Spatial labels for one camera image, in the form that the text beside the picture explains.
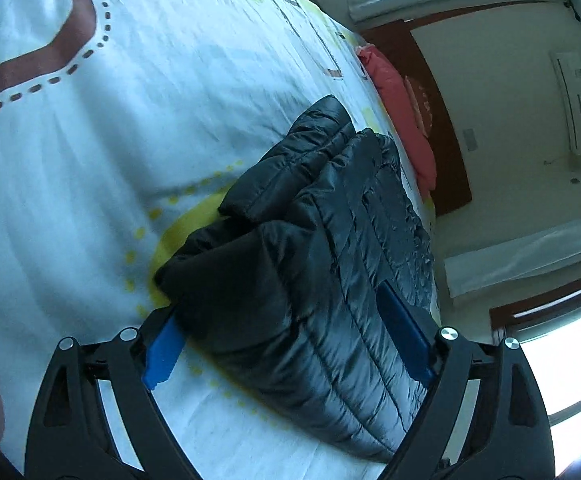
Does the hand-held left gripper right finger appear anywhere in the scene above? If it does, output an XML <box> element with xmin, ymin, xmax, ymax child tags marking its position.
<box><xmin>376</xmin><ymin>282</ymin><xmax>556</xmax><ymax>480</ymax></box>

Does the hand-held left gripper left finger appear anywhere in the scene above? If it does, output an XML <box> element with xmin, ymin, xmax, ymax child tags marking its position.
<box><xmin>24</xmin><ymin>305</ymin><xmax>192</xmax><ymax>480</ymax></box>

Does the black puffer jacket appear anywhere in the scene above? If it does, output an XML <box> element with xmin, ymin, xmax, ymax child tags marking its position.
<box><xmin>154</xmin><ymin>95</ymin><xmax>442</xmax><ymax>464</ymax></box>

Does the long pale curtain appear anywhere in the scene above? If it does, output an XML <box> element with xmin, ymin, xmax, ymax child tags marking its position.
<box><xmin>443</xmin><ymin>209</ymin><xmax>581</xmax><ymax>300</ymax></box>

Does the brown framed window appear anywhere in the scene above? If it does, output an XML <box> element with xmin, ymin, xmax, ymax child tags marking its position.
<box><xmin>489</xmin><ymin>277</ymin><xmax>581</xmax><ymax>433</ymax></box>

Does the red pillow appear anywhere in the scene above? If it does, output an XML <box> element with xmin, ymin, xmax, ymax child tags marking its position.
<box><xmin>355</xmin><ymin>45</ymin><xmax>439</xmax><ymax>192</ymax></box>

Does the orange printed cushion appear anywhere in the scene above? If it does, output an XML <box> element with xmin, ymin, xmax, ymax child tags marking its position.
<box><xmin>403</xmin><ymin>75</ymin><xmax>437</xmax><ymax>137</ymax></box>

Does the white patterned bed sheet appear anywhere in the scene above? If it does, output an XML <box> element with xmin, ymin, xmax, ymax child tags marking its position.
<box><xmin>0</xmin><ymin>0</ymin><xmax>441</xmax><ymax>480</ymax></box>

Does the white air conditioner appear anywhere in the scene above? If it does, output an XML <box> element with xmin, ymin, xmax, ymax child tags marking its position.
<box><xmin>549</xmin><ymin>50</ymin><xmax>581</xmax><ymax>157</ymax></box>

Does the pale curtain beside headboard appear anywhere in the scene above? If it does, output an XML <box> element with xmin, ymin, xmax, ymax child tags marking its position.
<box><xmin>347</xmin><ymin>0</ymin><xmax>571</xmax><ymax>32</ymax></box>

